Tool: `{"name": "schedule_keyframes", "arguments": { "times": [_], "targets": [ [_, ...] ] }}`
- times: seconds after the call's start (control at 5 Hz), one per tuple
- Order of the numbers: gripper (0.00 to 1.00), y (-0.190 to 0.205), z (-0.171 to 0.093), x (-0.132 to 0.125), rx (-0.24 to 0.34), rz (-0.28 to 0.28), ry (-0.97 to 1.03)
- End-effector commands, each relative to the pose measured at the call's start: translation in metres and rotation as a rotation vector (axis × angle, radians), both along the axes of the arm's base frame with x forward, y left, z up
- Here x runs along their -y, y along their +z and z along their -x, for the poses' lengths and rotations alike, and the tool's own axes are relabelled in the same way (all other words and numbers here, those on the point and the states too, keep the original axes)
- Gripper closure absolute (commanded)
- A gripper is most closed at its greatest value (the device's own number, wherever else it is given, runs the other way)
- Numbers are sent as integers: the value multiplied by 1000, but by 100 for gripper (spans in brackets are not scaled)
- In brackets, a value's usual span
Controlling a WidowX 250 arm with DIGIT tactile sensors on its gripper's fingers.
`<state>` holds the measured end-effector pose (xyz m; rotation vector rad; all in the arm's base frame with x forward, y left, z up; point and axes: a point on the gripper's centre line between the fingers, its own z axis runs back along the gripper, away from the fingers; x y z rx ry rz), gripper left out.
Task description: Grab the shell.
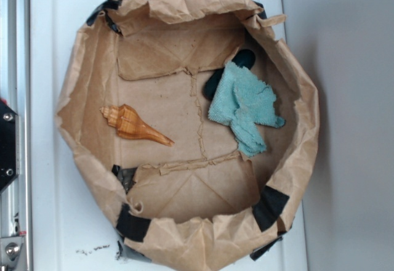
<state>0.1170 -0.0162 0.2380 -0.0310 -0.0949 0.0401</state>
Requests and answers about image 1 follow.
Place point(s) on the black object under cloth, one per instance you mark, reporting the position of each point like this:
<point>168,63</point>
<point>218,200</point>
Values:
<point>244,58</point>

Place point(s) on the light blue terry cloth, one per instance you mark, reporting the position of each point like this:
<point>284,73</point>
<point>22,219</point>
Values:
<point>241,102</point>

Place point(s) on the silver corner bracket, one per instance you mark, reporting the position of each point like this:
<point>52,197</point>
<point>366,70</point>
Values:
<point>11,250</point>

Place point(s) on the black metal bracket plate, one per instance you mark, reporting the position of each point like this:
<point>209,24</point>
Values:
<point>8,142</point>

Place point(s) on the brown paper bag bin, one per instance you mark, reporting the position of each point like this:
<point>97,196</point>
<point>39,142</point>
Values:
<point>201,204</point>

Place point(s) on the orange spiral conch shell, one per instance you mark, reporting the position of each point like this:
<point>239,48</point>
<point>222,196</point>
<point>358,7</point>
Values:
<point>129,125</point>

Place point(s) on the white plastic tray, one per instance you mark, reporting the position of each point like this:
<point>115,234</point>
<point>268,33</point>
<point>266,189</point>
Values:
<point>69,230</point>

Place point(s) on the aluminium frame rail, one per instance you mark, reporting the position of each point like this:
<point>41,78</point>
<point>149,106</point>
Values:
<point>15,90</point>

